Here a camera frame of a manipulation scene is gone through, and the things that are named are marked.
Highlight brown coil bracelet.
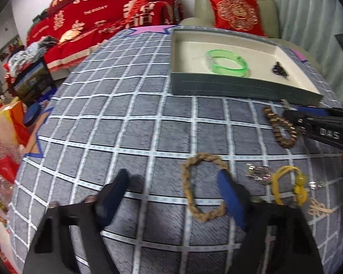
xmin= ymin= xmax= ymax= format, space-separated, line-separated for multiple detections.
xmin=263 ymin=106 xmax=305 ymax=149

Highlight tan braided rope bracelet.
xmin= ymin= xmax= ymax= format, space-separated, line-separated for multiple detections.
xmin=181 ymin=152 xmax=230 ymax=223

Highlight green translucent bangle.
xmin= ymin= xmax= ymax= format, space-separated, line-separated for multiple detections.
xmin=205 ymin=49 xmax=249 ymax=77

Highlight silver pink charm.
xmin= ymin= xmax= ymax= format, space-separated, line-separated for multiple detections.
xmin=245 ymin=163 xmax=271 ymax=185

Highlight black hair clip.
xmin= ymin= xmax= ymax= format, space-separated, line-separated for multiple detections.
xmin=272 ymin=62 xmax=289 ymax=79

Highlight small silver earring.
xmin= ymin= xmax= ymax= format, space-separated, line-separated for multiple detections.
xmin=308 ymin=181 xmax=326 ymax=190

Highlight grey grid tablecloth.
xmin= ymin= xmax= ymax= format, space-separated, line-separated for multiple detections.
xmin=9 ymin=30 xmax=343 ymax=273

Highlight pale green curtain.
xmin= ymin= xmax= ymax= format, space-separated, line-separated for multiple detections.
xmin=274 ymin=0 xmax=343 ymax=105

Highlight grey-green tray box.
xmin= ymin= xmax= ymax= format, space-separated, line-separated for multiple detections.
xmin=170 ymin=27 xmax=323 ymax=106

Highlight blue lid jar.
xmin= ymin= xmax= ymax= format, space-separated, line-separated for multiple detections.
xmin=23 ymin=103 xmax=42 ymax=127

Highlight red embroidered cushion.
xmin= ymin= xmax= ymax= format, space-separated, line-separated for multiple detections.
xmin=209 ymin=0 xmax=267 ymax=37

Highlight orange gift bag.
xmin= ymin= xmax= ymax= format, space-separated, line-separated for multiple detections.
xmin=0 ymin=98 xmax=31 ymax=146

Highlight green armchair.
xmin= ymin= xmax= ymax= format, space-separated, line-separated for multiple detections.
xmin=180 ymin=0 xmax=322 ymax=72

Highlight landscape picture box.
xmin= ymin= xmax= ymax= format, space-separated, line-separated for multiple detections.
xmin=11 ymin=59 xmax=56 ymax=106

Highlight grey crumpled clothes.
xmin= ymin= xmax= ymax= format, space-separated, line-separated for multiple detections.
xmin=8 ymin=36 xmax=59 ymax=77

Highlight gold stuffed ornament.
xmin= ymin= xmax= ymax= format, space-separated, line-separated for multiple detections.
xmin=58 ymin=27 xmax=83 ymax=44

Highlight red sofa cover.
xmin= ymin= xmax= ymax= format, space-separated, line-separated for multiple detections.
xmin=26 ymin=0 xmax=175 ymax=72

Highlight yellow cord bead bracelet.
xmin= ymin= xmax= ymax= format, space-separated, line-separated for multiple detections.
xmin=271 ymin=164 xmax=309 ymax=207

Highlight braided hanging cable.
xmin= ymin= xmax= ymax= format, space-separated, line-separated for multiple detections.
xmin=173 ymin=0 xmax=189 ymax=26

